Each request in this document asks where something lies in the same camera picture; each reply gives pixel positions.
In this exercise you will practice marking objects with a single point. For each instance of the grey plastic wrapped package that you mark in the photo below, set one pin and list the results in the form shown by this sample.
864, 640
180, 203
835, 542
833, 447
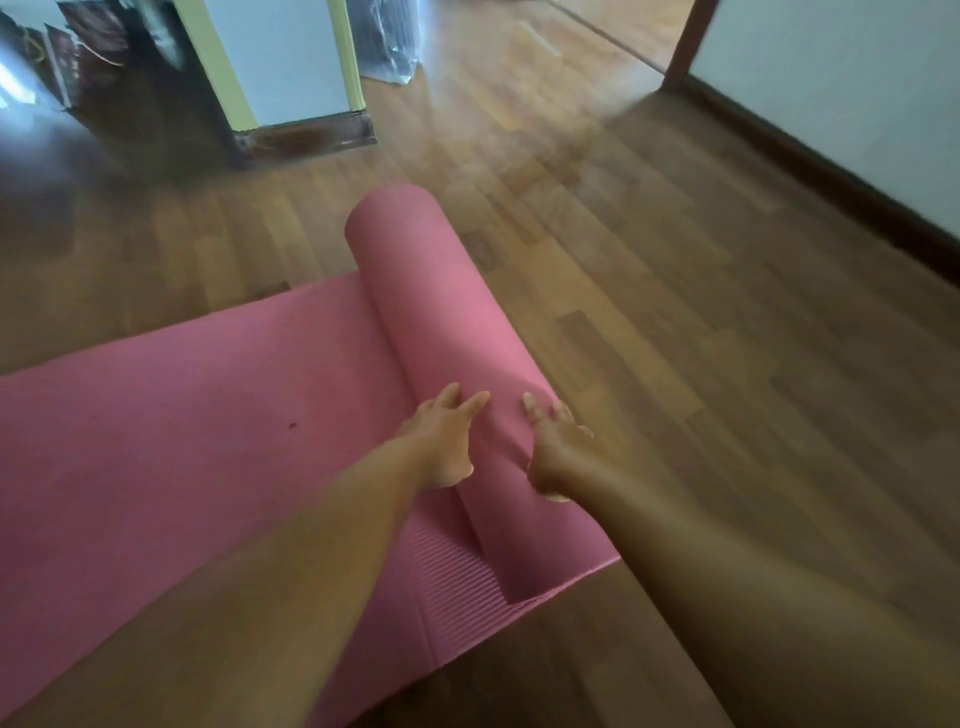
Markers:
384, 37

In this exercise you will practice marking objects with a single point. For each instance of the person's left forearm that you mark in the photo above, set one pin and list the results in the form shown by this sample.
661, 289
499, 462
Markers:
225, 592

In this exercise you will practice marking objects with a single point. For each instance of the person's left fingers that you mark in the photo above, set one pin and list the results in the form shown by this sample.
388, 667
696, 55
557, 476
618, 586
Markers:
461, 403

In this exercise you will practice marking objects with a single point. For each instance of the dark patterned bags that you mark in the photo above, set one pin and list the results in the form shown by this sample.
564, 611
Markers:
90, 67

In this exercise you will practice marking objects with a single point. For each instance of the person's left hand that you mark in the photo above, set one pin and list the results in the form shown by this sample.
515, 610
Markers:
439, 446

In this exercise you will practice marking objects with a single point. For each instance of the dark wooden door frame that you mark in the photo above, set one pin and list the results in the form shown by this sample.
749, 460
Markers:
686, 41

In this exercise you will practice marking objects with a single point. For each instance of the dark wooden skirting board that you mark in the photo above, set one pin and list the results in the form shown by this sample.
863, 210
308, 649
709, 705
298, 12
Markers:
825, 176

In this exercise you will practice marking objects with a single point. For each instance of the person's right fingers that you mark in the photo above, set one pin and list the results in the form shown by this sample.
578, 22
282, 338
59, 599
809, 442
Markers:
551, 416

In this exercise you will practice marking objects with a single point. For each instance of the person's right hand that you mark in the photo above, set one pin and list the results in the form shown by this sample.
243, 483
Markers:
551, 457

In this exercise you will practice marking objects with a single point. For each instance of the person's right forearm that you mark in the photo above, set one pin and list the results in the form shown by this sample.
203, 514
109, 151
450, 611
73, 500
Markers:
757, 607

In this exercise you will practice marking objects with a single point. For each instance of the pink yoga mat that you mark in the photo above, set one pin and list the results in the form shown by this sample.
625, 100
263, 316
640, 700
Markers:
225, 465

